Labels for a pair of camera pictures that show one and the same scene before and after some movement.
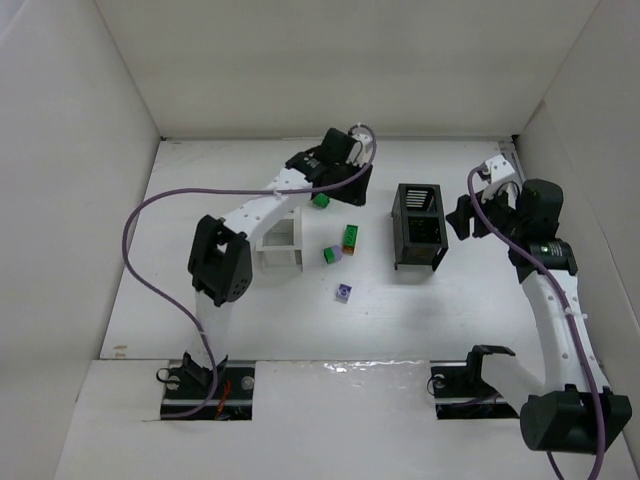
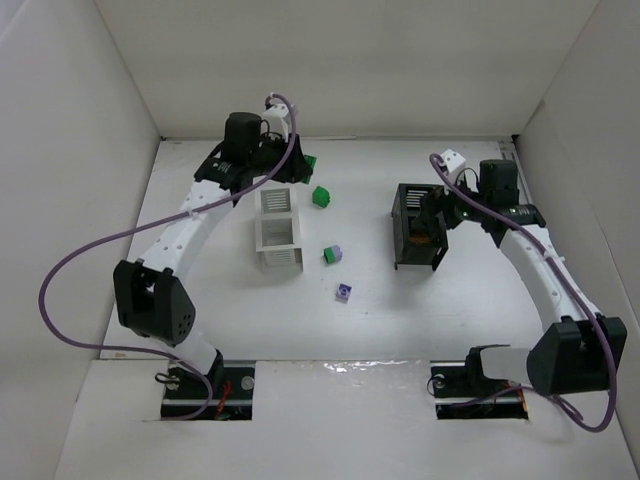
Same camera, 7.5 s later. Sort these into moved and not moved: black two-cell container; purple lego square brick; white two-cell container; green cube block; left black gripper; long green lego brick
Moved: left black gripper; long green lego brick
Not moved: green cube block; white two-cell container; purple lego square brick; black two-cell container
